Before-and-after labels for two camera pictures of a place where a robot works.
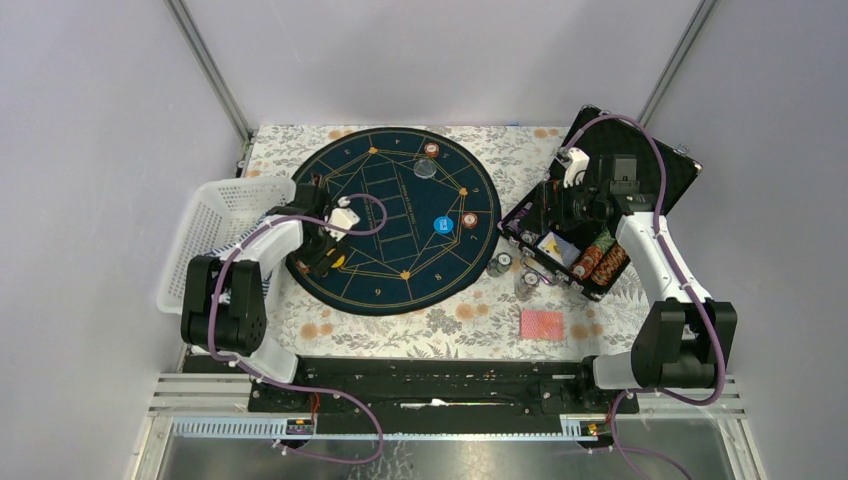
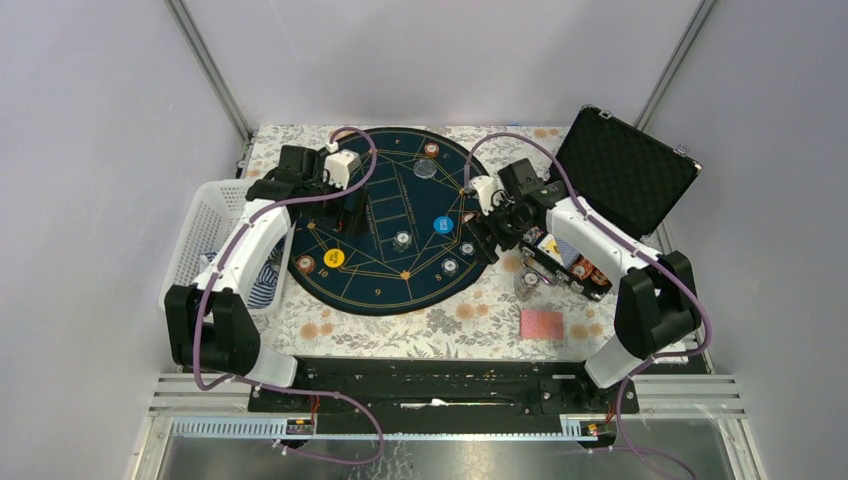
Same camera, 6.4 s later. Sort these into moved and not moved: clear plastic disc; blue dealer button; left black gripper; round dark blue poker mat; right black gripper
Moved: right black gripper; left black gripper
Not moved: clear plastic disc; round dark blue poker mat; blue dealer button
